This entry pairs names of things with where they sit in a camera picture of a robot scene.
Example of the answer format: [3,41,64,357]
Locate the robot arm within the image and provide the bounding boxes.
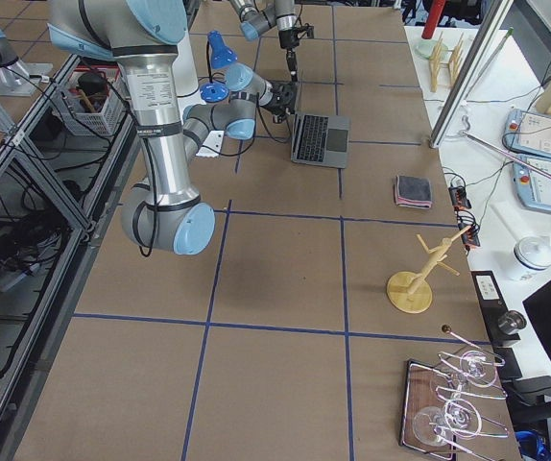
[48,1,298,255]
[229,0,301,82]

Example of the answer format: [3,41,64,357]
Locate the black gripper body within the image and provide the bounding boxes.
[268,81,299,118]
[278,28,299,49]

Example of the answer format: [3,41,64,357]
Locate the teach pendant tablet far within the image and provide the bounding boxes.
[502,109,551,158]

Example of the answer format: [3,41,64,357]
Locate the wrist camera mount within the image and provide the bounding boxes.
[296,23,314,40]

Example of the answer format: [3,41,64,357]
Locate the grey pink folded cloth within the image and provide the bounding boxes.
[394,175,433,209]

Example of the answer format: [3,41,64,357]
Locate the wine glass rack tray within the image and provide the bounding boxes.
[398,325,510,460]

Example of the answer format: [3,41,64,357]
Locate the blue desk lamp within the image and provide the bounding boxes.
[200,30,237,103]

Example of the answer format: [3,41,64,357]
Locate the wooden mug tree stand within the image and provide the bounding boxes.
[386,226,470,314]

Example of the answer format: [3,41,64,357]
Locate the teach pendant tablet near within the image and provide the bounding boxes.
[513,154,551,213]

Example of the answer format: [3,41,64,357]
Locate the aluminium frame post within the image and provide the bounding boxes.
[429,0,514,149]

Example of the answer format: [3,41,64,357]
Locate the teach pendant tablet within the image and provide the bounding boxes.
[513,154,551,213]
[502,109,551,158]

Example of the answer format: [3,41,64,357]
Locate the grey laptop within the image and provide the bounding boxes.
[289,82,352,169]

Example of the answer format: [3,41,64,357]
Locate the white ceramic lidded jar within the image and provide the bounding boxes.
[510,236,551,281]

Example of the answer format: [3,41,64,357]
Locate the wooden dish rack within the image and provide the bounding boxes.
[428,36,464,93]

